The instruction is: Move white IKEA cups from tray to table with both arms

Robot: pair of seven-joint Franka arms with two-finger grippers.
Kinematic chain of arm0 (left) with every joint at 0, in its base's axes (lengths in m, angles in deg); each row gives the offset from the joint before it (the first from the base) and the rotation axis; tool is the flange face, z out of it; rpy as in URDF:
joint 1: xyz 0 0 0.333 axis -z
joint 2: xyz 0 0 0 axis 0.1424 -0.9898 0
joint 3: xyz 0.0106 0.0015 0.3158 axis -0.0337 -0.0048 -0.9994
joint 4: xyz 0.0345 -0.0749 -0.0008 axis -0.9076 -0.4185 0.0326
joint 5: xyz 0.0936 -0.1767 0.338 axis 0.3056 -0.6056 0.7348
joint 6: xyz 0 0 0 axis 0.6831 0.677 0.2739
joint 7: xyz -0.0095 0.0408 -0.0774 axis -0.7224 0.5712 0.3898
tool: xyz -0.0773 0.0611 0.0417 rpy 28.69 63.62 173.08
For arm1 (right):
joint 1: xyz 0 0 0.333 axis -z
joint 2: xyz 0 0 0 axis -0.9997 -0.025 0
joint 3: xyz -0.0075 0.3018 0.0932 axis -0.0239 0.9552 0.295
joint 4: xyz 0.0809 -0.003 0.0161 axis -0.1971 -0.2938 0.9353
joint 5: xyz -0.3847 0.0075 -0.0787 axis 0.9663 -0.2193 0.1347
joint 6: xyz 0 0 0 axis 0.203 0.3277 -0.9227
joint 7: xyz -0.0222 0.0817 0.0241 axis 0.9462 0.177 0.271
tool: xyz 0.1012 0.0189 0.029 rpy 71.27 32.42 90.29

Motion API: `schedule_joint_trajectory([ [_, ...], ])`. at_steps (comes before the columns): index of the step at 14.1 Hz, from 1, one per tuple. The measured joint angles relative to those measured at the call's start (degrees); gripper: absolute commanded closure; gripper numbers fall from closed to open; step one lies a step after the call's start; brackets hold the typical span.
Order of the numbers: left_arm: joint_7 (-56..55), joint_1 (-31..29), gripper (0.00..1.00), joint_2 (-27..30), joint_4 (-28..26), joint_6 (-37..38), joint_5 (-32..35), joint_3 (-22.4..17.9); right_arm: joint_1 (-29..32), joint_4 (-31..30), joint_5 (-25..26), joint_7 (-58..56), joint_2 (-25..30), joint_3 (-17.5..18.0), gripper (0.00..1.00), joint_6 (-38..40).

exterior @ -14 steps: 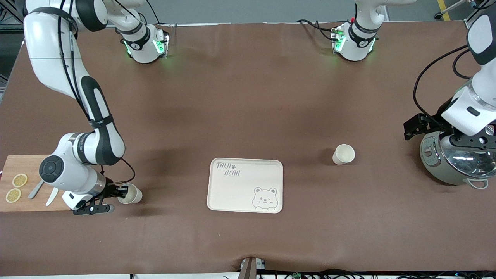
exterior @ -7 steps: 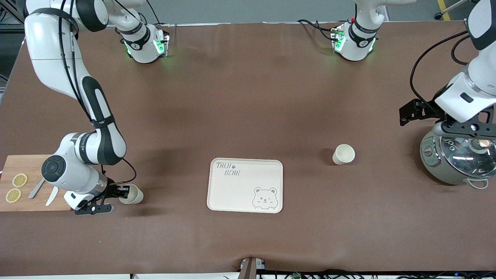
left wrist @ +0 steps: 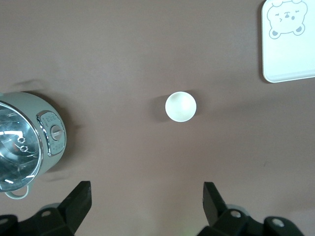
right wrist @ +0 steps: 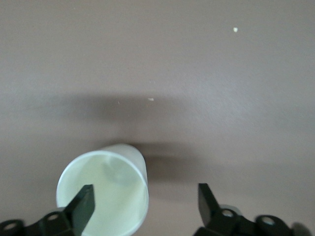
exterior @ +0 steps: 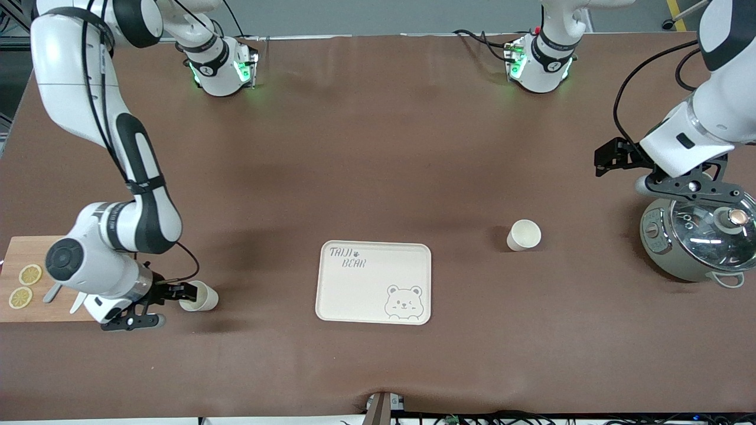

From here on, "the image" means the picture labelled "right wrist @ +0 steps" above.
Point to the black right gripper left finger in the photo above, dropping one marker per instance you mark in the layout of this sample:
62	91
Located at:
78	216

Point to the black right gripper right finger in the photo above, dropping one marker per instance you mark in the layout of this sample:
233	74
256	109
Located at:
209	211

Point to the white plastic cup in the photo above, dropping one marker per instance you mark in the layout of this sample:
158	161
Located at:
118	196

